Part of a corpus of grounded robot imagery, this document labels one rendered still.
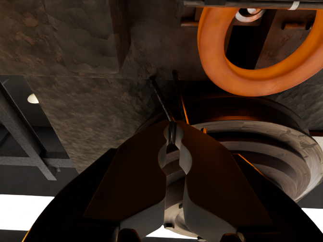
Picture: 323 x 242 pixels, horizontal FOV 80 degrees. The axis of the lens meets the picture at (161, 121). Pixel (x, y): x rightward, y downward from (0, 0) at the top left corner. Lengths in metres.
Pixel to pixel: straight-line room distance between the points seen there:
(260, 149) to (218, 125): 0.09
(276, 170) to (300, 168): 0.07
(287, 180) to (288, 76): 0.22
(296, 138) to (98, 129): 0.50
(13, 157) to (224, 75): 6.44
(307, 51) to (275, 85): 0.06
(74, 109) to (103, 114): 0.08
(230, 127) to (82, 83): 0.35
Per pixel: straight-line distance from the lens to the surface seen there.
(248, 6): 0.26
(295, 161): 0.46
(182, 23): 0.34
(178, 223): 0.53
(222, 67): 0.30
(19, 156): 6.45
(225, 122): 0.35
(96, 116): 0.58
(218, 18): 0.27
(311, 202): 9.31
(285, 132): 0.41
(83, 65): 0.29
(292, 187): 0.50
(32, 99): 7.13
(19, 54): 0.47
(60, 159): 5.88
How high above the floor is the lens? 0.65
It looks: 45 degrees up
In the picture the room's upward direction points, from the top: 179 degrees counter-clockwise
